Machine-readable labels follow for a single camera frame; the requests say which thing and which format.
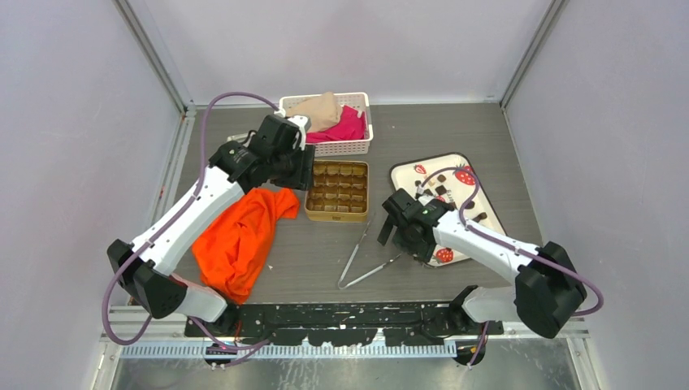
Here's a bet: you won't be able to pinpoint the gold chocolate tray box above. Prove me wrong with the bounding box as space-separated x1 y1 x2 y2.
304 159 370 223

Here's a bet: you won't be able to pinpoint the metal tongs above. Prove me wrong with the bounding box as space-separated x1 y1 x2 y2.
337 213 405 291

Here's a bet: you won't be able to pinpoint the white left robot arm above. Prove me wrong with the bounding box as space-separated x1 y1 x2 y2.
106 114 315 336

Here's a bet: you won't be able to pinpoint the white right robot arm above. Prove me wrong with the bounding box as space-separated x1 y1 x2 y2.
377 189 587 339

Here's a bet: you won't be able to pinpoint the silver box lid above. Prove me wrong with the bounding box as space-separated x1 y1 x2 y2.
227 130 256 144

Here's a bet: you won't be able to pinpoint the strawberry pattern tray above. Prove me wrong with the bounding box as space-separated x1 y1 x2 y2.
388 152 508 269

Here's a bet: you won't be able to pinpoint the beige cloth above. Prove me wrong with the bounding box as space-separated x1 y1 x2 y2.
280 92 343 133

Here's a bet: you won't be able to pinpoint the pink cloth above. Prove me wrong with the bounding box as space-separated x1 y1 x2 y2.
306 106 367 144

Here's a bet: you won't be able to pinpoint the white plastic basket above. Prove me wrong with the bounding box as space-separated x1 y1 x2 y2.
279 92 374 156

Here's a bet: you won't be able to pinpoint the orange cloth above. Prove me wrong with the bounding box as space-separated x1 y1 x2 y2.
191 188 300 305

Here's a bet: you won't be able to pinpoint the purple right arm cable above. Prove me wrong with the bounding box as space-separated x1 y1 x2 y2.
418 165 605 318

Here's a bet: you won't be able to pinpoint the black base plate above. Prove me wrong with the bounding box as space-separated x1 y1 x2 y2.
207 301 482 347

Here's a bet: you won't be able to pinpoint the white slotted cable duct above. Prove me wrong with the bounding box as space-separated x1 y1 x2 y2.
120 339 457 360

